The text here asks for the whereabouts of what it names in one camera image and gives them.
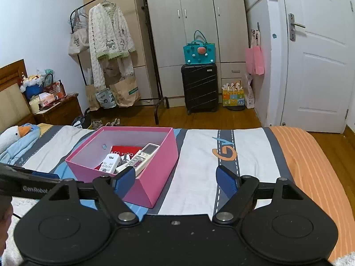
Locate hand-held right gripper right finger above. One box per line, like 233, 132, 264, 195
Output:
211, 165, 306, 225

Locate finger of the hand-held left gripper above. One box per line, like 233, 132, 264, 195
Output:
0, 163, 61, 182

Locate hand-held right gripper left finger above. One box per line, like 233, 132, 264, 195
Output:
40, 166, 138, 225

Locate cream air conditioner remote control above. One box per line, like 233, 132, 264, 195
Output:
98, 153, 122, 174

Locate pink cardboard box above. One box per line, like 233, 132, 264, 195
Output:
65, 126, 179, 208

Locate person's left forearm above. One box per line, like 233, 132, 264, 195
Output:
0, 195, 14, 255

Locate red printed paper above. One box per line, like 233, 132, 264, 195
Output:
110, 145, 142, 157

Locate light blue blanket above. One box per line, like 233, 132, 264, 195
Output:
0, 124, 41, 167

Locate white goose plush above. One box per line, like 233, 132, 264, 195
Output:
0, 125, 32, 151

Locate grey shoes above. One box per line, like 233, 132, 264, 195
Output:
91, 118, 121, 128

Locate wooden nightstand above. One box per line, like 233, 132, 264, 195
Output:
33, 93, 84, 125

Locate dark shoe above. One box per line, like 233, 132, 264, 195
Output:
71, 115, 93, 129

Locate cream container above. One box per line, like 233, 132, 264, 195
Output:
29, 96, 42, 114

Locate black metal clothes rack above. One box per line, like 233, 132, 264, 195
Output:
69, 0, 170, 125

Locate tissue box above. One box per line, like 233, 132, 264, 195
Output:
38, 92, 57, 106

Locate wooden headboard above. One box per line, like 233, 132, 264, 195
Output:
0, 59, 36, 133

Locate colourful gift bag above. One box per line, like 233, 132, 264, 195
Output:
222, 81, 245, 106

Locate blue container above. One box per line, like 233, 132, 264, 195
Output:
24, 84, 44, 99

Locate white printed bag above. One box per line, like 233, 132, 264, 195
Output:
95, 87, 117, 108

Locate large brown paper bag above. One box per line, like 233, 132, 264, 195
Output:
109, 73, 141, 107

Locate small brown paper bag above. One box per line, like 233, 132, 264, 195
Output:
85, 83, 101, 111

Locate orange striped blanket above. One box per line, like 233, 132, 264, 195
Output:
270, 126, 355, 261

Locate black suitcase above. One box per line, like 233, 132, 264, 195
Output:
181, 63, 219, 115

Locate green white plastic bag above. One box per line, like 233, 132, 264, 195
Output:
36, 68, 56, 86

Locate beige hanging garment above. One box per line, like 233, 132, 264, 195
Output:
98, 55, 135, 78

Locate pink paper bag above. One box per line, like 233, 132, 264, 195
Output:
245, 44, 265, 76

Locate white door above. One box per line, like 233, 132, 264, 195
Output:
279, 0, 351, 133

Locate teal handbag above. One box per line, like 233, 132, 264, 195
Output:
183, 30, 216, 65

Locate canvas tote bag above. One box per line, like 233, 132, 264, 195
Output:
68, 29, 91, 56

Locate white knit cardigan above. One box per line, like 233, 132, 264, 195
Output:
88, 2, 136, 88

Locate beige wooden cabinet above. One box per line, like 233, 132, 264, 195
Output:
83, 0, 158, 100

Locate grey wardrobe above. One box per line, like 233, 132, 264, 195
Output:
144, 0, 249, 108

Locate wall hook with strap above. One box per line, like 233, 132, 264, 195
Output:
250, 22, 262, 46

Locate bunch of wire hangers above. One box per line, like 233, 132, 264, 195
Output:
68, 6, 90, 31

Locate metal door handle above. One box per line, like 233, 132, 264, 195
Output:
288, 13, 306, 41

